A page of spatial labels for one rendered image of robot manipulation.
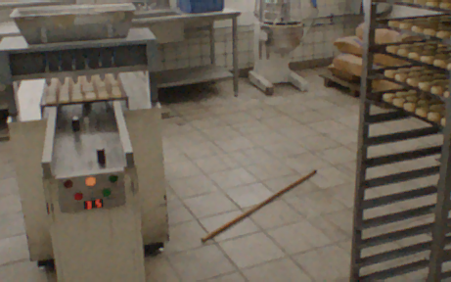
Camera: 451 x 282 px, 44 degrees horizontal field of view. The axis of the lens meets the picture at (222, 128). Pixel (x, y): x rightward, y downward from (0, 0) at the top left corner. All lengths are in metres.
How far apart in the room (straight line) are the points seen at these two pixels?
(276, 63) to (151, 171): 3.60
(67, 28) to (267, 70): 3.81
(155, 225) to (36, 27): 1.16
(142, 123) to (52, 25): 0.62
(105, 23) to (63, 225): 1.00
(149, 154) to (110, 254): 0.74
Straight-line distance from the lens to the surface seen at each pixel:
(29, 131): 2.78
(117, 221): 2.19
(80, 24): 2.70
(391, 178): 2.37
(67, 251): 2.24
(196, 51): 6.37
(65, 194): 2.10
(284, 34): 5.78
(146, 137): 2.80
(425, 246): 2.66
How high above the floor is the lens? 1.65
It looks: 20 degrees down
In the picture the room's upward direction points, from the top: 2 degrees counter-clockwise
